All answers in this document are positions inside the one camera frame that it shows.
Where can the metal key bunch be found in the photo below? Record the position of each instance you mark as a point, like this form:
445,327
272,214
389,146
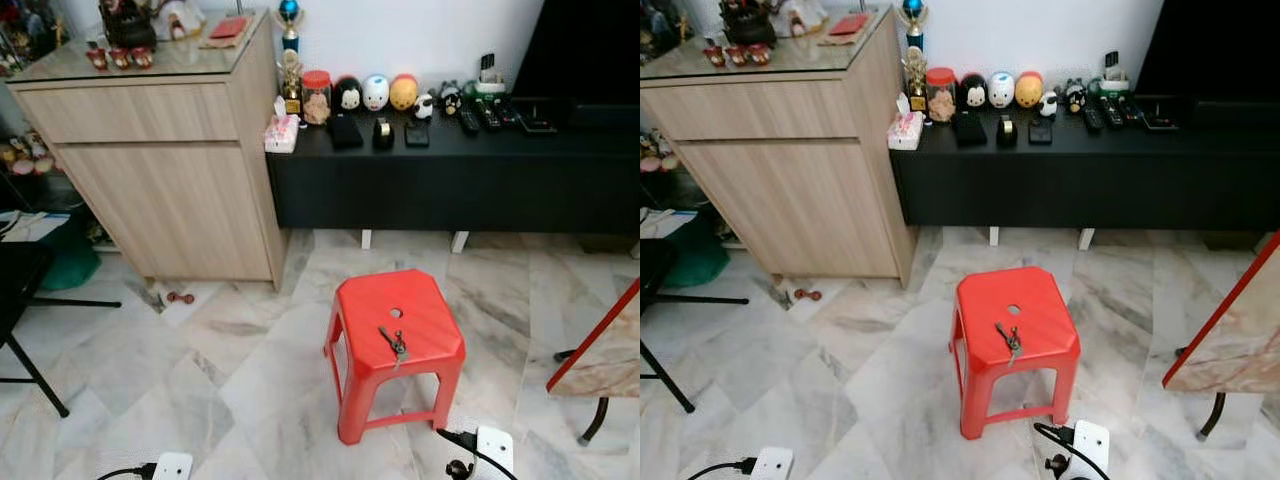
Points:
1013,343
396,345

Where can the black metal table base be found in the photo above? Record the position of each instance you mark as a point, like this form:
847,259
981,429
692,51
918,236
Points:
595,420
1212,415

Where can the red plastic stool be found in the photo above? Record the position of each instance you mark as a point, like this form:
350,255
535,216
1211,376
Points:
400,300
1020,300

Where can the marble table with red edge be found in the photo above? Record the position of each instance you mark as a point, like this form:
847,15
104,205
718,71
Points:
600,350
1230,340

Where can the black chair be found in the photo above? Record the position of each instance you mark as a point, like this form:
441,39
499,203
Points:
20,270
655,265

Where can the black low sideboard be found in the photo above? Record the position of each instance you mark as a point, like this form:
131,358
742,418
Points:
450,180
1080,180

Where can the small brown wooden toy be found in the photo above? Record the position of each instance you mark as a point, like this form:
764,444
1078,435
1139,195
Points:
180,297
807,294

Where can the green bag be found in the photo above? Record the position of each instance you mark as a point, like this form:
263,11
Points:
700,260
70,265

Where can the white papers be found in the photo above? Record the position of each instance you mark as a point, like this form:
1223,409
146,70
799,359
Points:
660,220
35,225

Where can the small black case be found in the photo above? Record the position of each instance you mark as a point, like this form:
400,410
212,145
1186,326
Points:
1041,131
417,134

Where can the black tape dispenser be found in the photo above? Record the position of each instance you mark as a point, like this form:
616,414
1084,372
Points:
1007,131
383,134

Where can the black remote control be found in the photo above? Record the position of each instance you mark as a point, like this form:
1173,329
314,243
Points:
509,114
1113,113
1132,111
489,116
1093,119
468,122

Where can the black tray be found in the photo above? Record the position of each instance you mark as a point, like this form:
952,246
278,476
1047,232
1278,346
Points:
535,122
1158,119

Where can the small white black figurine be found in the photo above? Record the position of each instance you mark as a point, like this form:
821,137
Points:
424,105
1048,102

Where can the pink tissue pack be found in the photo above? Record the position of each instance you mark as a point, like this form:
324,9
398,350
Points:
282,135
905,133

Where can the shelf of small figurines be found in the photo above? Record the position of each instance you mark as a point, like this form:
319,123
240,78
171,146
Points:
25,155
655,150

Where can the yellow bear plush toy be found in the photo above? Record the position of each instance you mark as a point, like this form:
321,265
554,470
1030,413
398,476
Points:
1029,90
404,93

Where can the white duck plush toy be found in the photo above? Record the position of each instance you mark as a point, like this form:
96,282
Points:
1001,90
376,93

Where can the black mouse plush toy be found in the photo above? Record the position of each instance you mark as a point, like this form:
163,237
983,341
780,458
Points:
973,92
347,95

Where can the clear snack jar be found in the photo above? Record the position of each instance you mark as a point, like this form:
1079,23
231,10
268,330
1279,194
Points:
316,98
941,95

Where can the light wooden cabinet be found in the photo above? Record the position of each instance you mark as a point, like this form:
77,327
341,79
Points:
160,180
790,180

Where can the green desk holder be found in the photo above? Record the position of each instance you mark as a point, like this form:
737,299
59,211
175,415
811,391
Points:
489,80
1113,77

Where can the gold trophy with blue ball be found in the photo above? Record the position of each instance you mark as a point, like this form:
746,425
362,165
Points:
291,70
914,70

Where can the black television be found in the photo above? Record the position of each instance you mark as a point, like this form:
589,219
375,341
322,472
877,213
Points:
1210,50
580,50

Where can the red booklet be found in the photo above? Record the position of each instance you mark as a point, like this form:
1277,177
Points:
228,28
850,25

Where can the glass display case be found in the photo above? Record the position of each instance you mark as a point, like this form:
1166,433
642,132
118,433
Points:
660,25
25,35

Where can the dark ornate figurine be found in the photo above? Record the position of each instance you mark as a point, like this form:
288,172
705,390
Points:
128,25
750,22

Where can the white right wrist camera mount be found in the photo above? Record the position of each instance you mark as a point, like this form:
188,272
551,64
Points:
495,455
1090,450

